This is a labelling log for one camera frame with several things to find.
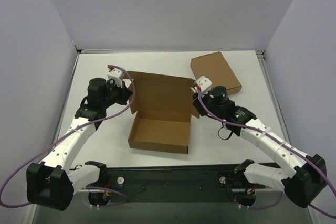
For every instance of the aluminium frame rail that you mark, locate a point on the aluminium frame rail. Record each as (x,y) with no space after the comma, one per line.
(273,103)

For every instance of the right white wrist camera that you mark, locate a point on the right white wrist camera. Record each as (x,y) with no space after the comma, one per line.
(202,83)

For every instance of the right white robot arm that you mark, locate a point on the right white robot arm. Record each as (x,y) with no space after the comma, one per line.
(300,176)

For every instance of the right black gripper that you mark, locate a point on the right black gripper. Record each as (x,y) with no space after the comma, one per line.
(198,104)

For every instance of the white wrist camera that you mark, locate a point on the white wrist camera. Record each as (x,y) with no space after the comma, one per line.
(115,73)
(202,83)

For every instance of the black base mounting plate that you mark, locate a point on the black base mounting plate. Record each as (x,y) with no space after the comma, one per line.
(172,184)

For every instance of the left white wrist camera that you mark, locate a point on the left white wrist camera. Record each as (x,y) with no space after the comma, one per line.
(115,73)

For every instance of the cardboard box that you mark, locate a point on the cardboard box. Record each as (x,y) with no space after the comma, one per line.
(163,108)
(215,67)

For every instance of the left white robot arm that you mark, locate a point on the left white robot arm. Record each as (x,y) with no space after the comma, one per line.
(51,183)

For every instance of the folded closed cardboard box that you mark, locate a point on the folded closed cardboard box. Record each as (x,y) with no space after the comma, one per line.
(215,67)

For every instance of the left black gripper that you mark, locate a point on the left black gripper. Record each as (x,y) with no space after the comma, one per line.
(123,93)

